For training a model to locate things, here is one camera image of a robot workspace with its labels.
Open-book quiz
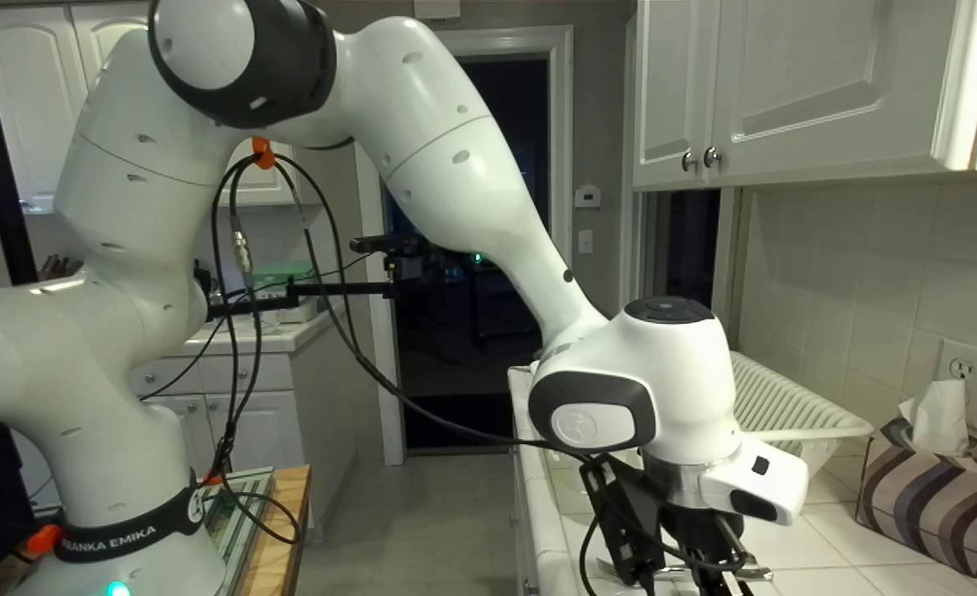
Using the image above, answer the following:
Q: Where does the white upper cabinet door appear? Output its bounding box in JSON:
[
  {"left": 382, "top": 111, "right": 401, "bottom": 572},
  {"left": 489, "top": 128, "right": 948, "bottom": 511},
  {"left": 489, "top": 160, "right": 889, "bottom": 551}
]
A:
[
  {"left": 716, "top": 0, "right": 972, "bottom": 186},
  {"left": 630, "top": 0, "right": 727, "bottom": 192}
]

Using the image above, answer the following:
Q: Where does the white wall outlet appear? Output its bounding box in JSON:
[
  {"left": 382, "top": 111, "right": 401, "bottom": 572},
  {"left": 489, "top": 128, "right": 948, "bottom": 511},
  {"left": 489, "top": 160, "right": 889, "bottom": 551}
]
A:
[{"left": 935, "top": 338, "right": 977, "bottom": 427}]

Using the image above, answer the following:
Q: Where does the orange clamp handle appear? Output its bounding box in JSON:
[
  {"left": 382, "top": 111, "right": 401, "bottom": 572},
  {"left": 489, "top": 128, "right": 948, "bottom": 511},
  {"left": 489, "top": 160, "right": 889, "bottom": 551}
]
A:
[{"left": 16, "top": 524, "right": 68, "bottom": 559}]

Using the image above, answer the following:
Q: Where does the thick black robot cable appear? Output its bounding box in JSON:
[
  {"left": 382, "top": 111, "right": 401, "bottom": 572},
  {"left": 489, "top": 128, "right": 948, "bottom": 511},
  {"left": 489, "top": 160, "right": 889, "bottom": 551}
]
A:
[{"left": 252, "top": 153, "right": 667, "bottom": 596}]

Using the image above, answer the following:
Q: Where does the striped tissue box cover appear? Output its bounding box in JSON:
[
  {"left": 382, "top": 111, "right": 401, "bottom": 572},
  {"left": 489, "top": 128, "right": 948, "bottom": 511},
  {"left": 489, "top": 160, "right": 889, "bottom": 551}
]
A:
[{"left": 854, "top": 414, "right": 977, "bottom": 580}]

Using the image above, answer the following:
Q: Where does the white door frame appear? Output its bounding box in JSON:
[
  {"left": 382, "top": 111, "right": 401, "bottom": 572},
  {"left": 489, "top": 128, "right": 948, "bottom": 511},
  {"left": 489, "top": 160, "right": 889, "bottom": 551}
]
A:
[{"left": 350, "top": 24, "right": 580, "bottom": 468}]

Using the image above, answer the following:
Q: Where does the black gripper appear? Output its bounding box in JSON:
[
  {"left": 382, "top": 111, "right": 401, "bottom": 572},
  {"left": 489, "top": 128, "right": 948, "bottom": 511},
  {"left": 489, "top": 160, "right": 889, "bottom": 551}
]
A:
[{"left": 664, "top": 501, "right": 774, "bottom": 596}]

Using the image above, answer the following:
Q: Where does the black cable with silver connector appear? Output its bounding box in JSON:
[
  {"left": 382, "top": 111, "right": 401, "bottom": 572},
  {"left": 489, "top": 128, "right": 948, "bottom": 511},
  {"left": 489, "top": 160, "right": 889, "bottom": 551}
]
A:
[{"left": 136, "top": 160, "right": 305, "bottom": 551}]

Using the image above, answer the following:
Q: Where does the orange cable clip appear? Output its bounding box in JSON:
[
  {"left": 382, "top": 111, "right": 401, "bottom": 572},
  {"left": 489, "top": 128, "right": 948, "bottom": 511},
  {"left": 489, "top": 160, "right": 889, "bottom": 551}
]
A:
[{"left": 245, "top": 137, "right": 283, "bottom": 171}]

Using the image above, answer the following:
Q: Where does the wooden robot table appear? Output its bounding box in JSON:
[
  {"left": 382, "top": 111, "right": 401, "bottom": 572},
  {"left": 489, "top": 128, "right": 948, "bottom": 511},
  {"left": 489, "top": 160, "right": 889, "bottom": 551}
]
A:
[{"left": 231, "top": 459, "right": 316, "bottom": 596}]

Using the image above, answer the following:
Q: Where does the black stereo camera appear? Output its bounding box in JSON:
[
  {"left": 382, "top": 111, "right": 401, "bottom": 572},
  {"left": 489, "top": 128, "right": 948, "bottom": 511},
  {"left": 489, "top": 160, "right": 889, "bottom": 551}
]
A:
[{"left": 350, "top": 229, "right": 429, "bottom": 279}]

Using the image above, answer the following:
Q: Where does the white plastic dish rack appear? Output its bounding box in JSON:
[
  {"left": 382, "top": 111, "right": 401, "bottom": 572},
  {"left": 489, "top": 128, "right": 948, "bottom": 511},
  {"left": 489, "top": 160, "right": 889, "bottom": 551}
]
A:
[{"left": 530, "top": 346, "right": 877, "bottom": 524}]

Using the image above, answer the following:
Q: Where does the grey metal base plate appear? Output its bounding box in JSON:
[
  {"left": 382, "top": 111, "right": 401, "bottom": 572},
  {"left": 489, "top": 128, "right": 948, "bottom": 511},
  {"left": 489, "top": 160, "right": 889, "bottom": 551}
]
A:
[{"left": 199, "top": 468, "right": 280, "bottom": 559}]

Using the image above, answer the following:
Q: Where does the white background base cabinet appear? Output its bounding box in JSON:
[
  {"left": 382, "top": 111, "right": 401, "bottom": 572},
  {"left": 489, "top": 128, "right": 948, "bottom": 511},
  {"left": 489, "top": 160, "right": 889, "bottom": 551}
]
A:
[{"left": 136, "top": 310, "right": 348, "bottom": 524}]

